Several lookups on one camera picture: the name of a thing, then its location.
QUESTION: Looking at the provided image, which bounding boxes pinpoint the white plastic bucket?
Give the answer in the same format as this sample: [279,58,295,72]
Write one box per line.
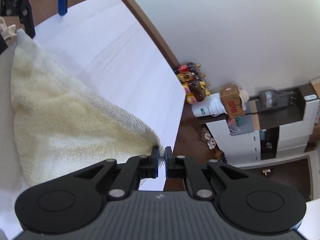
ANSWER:
[191,93,227,117]

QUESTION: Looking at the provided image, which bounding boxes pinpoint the grey hanging bag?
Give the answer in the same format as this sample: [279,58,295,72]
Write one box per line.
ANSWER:
[259,90,293,111]

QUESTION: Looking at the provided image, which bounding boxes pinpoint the straw hat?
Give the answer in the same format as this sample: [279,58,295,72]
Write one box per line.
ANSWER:
[238,87,249,111]

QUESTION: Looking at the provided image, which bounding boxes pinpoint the cardboard box with red label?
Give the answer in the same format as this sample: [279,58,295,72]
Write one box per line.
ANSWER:
[220,85,245,118]

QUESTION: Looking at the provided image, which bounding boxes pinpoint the cooking oil bottles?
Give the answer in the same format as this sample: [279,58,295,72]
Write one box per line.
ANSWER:
[173,62,210,105]

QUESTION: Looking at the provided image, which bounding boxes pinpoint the cream terry towel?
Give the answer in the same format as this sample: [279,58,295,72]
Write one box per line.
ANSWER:
[10,30,163,186]

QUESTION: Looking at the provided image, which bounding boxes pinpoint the white and grey cabinet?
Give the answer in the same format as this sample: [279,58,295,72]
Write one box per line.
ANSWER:
[200,83,319,166]

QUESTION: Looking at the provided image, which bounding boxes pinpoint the gloved left hand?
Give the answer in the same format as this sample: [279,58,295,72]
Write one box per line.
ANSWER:
[0,17,17,43]

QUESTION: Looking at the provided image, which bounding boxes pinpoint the shoes on floor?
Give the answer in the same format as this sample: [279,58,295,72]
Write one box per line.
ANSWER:
[201,126,227,163]

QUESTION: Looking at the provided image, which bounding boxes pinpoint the dark brown door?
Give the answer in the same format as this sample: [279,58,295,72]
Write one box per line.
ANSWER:
[246,157,313,202]

